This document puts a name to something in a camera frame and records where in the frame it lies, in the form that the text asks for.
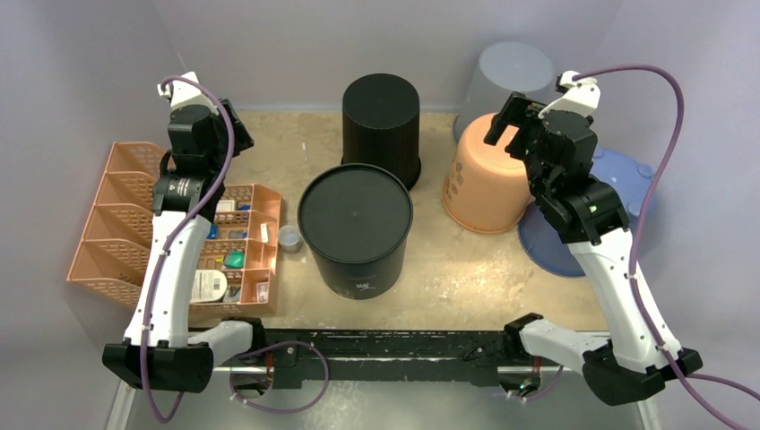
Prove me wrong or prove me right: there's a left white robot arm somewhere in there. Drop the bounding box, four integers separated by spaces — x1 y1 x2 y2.
102 99 267 393

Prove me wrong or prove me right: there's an orange mesh file organizer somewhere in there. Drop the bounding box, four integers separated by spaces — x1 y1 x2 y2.
67 142 282 319

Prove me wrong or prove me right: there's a small clear round container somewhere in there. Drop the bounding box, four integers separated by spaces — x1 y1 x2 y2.
277 225 303 254

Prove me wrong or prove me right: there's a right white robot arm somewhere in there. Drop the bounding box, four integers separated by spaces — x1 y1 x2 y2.
484 92 703 406

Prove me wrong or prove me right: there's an orange capybara plastic bucket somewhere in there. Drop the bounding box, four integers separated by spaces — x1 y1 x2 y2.
442 113 531 234

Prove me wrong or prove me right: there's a dark navy cylindrical bin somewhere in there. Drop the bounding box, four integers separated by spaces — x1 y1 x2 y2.
297 163 413 300

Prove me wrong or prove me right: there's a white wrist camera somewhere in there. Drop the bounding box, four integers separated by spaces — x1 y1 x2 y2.
538 71 600 119
157 80 219 115

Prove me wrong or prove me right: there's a black ribbed plastic bin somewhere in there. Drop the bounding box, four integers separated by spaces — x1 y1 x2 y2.
341 73 422 190

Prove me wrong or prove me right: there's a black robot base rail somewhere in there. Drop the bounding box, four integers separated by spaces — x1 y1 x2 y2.
209 328 562 393

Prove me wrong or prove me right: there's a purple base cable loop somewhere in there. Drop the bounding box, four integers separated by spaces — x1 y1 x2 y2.
228 340 331 416

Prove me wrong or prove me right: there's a green small item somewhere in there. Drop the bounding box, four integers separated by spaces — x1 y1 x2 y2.
222 251 246 270

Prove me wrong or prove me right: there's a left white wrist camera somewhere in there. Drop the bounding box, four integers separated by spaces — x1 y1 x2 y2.
157 80 219 115

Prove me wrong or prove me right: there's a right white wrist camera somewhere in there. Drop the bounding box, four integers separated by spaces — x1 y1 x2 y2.
538 71 600 119

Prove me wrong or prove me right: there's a blue plastic bucket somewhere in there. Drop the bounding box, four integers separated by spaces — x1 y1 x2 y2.
518 147 655 278

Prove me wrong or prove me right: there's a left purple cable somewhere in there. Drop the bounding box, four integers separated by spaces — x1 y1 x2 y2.
139 75 237 426

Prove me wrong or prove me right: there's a white grey cylindrical bin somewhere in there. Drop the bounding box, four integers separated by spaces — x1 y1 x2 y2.
453 41 555 142

